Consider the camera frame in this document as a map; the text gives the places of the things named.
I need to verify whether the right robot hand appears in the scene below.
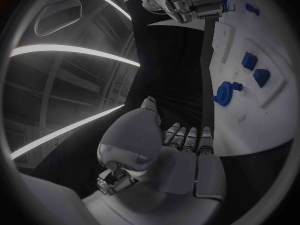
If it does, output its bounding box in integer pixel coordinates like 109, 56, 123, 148
156, 0, 227, 24

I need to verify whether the blue gear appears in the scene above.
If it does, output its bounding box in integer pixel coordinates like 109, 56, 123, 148
211, 81, 235, 107

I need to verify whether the blue plug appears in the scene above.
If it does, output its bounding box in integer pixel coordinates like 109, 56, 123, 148
244, 2, 261, 17

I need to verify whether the white cable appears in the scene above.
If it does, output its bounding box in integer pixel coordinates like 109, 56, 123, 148
143, 5, 172, 16

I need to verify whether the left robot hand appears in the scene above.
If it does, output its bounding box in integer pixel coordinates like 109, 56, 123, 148
81, 95, 227, 225

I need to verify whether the white task board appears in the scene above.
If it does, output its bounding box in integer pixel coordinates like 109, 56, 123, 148
208, 0, 296, 158

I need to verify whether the blue peg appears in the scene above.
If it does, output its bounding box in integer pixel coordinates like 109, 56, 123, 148
231, 81, 244, 93

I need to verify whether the blue block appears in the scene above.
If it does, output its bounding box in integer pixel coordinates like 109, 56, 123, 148
252, 68, 272, 89
240, 51, 259, 72

